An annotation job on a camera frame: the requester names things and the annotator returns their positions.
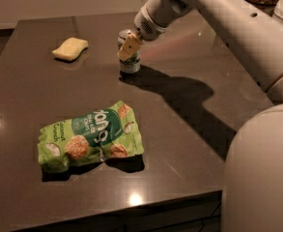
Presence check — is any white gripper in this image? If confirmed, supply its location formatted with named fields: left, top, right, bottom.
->
left=118, top=7, right=166, bottom=61

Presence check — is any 7up soda can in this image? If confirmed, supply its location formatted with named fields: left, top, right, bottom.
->
left=118, top=29, right=140, bottom=74

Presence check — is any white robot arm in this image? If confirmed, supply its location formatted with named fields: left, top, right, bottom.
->
left=118, top=0, right=283, bottom=232

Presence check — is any yellow sponge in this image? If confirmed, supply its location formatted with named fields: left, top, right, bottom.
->
left=52, top=38, right=89, bottom=61

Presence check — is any green rice chips bag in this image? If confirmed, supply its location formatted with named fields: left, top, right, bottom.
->
left=38, top=101, right=144, bottom=173

